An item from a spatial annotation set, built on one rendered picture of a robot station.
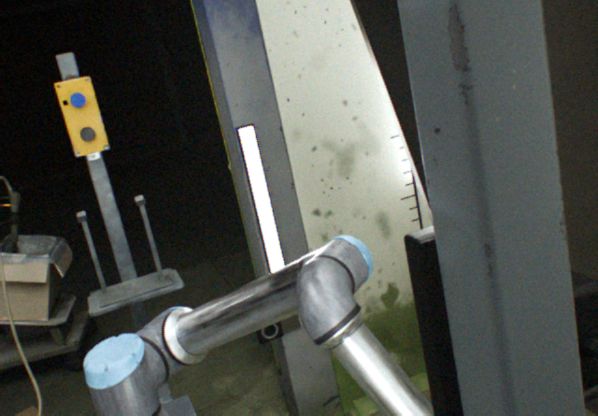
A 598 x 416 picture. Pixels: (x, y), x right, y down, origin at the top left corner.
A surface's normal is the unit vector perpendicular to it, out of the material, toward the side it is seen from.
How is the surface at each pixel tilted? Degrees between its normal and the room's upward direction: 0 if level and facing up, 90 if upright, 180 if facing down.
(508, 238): 90
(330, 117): 90
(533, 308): 90
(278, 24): 90
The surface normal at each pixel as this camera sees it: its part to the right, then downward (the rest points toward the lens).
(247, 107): 0.35, 0.17
